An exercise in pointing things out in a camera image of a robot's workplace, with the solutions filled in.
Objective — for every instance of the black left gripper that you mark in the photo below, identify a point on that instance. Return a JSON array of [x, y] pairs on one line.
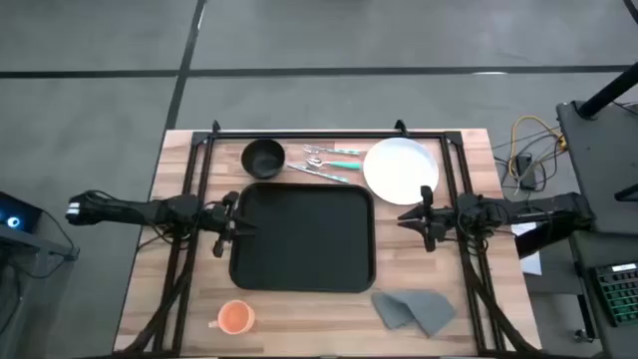
[[219, 219]]

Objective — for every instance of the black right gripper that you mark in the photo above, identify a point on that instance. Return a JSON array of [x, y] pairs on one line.
[[441, 222]]

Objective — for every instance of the white round plate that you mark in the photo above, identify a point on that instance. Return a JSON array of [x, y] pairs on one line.
[[401, 170]]

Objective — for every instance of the black bowl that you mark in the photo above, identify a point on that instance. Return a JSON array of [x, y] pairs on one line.
[[262, 158]]

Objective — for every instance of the grey napkin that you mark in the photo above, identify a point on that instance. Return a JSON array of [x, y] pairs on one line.
[[418, 309]]

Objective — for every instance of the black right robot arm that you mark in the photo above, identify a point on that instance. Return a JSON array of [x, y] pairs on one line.
[[528, 209]]

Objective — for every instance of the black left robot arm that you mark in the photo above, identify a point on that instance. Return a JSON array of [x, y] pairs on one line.
[[139, 212]]

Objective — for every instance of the black plastic tray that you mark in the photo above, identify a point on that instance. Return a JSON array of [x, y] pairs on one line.
[[304, 239]]

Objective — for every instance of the orange cup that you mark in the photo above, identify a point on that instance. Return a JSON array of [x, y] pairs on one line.
[[235, 317]]

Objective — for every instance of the white paper sheet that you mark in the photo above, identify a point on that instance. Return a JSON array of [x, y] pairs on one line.
[[531, 259]]

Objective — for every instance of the black power adapter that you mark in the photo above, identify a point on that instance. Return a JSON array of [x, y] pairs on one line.
[[525, 169]]

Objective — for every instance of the black side table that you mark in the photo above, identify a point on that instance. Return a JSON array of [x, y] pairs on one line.
[[603, 164]]

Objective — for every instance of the grey shelf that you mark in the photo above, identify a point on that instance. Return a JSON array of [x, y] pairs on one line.
[[35, 242]]

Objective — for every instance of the green black keyboard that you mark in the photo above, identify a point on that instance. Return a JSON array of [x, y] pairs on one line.
[[618, 294]]

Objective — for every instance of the black computer with blue light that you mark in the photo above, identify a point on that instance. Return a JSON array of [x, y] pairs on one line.
[[17, 212]]

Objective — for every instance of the black desk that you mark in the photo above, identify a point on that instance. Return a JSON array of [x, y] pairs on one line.
[[608, 344]]

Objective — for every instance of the black slanted pole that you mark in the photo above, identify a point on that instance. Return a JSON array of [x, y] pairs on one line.
[[610, 90]]

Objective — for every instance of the black metal table frame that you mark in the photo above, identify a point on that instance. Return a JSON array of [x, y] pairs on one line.
[[324, 135]]

